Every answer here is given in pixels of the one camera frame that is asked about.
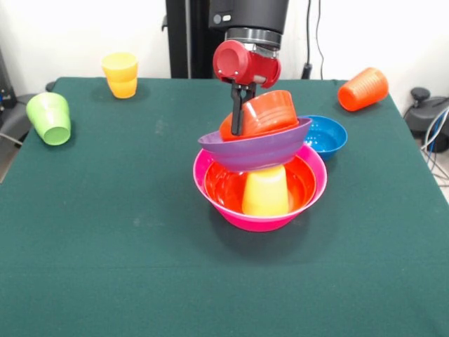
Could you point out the orange plastic cup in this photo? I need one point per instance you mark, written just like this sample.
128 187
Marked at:
365 89

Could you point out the blue plastic bowl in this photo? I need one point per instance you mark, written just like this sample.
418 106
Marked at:
329 137

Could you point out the small orange plastic bowl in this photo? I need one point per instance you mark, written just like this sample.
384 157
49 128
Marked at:
270 112

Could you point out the black chair base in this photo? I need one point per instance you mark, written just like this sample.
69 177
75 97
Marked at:
424 112
14 116

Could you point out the large pink plastic bowl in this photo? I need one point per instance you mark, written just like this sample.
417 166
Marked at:
259 223

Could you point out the green plastic cup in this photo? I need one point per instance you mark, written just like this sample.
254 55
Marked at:
51 119

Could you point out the yellow plastic cup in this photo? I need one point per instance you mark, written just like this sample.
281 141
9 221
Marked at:
121 77
264 193

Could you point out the dark green table cloth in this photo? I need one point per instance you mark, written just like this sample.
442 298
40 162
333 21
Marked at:
140 281

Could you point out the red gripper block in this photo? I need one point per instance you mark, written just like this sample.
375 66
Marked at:
245 65

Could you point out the purple plastic bowl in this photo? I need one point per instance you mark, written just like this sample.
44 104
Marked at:
256 154

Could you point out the large orange plastic bowl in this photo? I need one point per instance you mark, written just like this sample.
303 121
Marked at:
224 186

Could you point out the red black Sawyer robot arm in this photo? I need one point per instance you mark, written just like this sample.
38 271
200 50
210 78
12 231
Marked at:
252 17

